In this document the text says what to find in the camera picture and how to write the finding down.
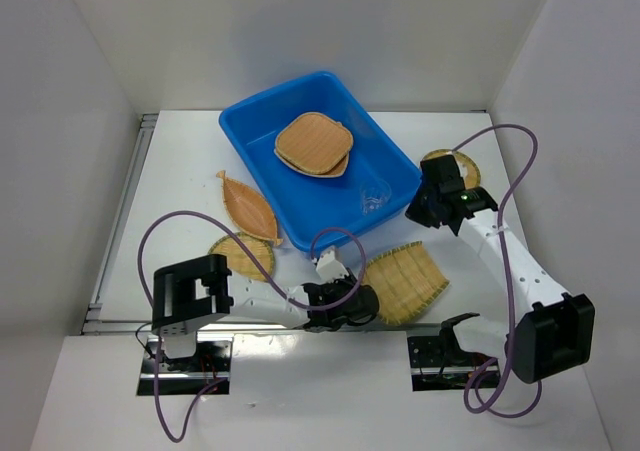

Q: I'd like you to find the round bamboo tray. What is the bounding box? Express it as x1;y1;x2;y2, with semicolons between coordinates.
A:
209;232;276;282
421;149;481;188

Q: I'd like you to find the square bamboo tray green rim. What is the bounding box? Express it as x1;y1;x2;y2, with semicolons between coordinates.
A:
363;241;450;326

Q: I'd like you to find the clear drinking glass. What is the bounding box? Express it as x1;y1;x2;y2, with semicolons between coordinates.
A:
360;178;392;215

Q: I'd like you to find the triangular brown woven basket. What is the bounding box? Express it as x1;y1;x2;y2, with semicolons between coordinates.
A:
280;154;349;179

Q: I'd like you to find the rounded square brown woven tray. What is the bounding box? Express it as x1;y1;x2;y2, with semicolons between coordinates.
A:
274;112;354;174

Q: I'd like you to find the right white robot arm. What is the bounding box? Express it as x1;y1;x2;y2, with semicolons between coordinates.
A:
405;153;595;384

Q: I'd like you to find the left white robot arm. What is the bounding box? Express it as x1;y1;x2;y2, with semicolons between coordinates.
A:
151;248;380;371

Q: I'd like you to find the blue plastic bin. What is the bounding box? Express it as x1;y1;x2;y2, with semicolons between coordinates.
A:
219;72;421;253

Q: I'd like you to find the fish-shaped brown woven basket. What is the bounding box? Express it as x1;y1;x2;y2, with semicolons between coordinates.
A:
216;170;283;246

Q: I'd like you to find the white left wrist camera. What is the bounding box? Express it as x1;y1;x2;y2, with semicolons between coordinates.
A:
311;246;351;284

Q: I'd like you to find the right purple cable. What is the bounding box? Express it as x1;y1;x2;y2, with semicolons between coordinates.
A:
449;123;544;417

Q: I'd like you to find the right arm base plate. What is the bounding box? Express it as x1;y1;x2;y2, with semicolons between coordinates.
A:
407;335;490;392

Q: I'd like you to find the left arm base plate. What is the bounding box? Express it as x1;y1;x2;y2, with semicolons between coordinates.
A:
136;333;233;397

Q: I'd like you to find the aluminium rail front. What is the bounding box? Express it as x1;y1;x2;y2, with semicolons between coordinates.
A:
81;320;441;335

